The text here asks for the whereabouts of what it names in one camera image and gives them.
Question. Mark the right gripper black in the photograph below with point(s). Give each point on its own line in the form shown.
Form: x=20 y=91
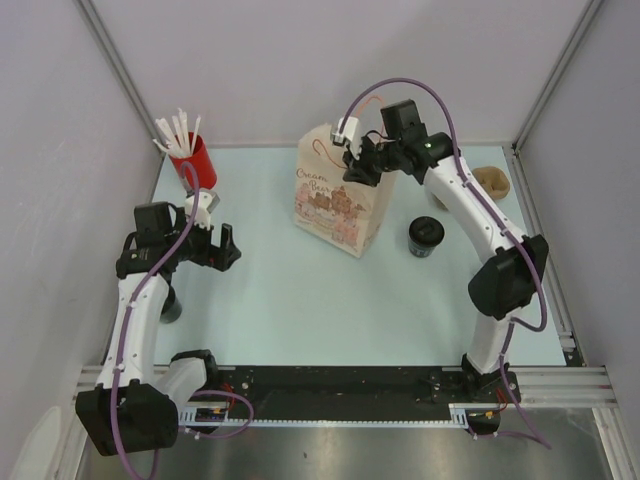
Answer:
x=357 y=170

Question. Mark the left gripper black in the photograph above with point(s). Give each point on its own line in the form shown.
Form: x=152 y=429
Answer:
x=216 y=257

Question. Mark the white paper takeout bag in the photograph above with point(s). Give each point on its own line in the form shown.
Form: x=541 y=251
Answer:
x=345 y=214

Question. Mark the black coffee cup single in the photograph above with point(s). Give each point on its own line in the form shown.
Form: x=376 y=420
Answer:
x=420 y=250

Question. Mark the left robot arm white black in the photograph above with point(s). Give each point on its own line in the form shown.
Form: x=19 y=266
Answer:
x=130 y=409

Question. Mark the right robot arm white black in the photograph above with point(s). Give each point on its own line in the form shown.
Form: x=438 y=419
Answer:
x=512 y=262

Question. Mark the black coffee cup left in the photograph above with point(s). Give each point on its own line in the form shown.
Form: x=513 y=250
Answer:
x=172 y=308

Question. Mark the red plastic cup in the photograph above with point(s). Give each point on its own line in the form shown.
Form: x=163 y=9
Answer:
x=201 y=163

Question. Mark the brown pulp cup carrier stack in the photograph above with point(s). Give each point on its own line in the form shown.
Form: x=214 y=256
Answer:
x=492 y=179

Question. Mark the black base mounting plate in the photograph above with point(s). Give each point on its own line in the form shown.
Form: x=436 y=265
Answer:
x=372 y=393

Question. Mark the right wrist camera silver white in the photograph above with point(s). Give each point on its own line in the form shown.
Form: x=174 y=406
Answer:
x=347 y=133

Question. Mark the wrist camera silver white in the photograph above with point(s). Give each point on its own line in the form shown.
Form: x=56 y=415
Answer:
x=200 y=207
x=347 y=133

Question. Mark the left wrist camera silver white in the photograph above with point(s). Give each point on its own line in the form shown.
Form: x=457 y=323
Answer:
x=200 y=207

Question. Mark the aluminium frame post right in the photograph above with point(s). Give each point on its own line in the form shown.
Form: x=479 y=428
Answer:
x=578 y=33

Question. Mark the aluminium frame post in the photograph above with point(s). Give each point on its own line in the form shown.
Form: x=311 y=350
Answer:
x=103 y=39
x=578 y=33

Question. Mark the white slotted cable duct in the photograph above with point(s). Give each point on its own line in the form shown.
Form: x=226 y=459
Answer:
x=456 y=419

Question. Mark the aluminium frame post left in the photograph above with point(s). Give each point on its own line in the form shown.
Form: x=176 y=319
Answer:
x=103 y=39

